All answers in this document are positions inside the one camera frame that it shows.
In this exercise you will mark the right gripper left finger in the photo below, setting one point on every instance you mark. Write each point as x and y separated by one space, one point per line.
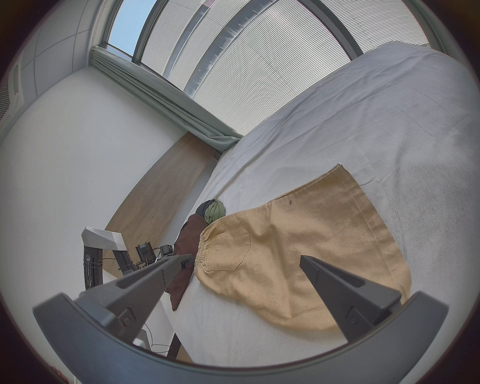
127 303

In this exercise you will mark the black garment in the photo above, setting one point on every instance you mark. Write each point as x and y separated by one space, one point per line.
202 208

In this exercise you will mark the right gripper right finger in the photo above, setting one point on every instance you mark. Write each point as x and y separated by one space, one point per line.
352 303

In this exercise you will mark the green garment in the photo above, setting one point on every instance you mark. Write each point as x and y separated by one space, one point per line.
215 212

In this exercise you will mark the grey-green curtain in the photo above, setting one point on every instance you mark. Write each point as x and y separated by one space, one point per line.
168 101

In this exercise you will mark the brown shorts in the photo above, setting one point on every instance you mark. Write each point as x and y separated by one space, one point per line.
187 240

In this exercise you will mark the white air conditioner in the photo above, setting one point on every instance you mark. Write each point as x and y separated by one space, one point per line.
9 97

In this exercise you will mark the bed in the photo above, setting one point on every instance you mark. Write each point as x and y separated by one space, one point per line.
375 131

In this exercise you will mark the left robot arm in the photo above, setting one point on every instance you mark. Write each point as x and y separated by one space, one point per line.
101 238

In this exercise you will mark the window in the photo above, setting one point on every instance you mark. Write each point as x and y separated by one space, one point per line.
262 45

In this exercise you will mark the tan shorts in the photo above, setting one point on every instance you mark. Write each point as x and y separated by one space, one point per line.
292 240

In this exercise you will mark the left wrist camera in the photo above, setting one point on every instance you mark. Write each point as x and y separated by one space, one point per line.
166 250

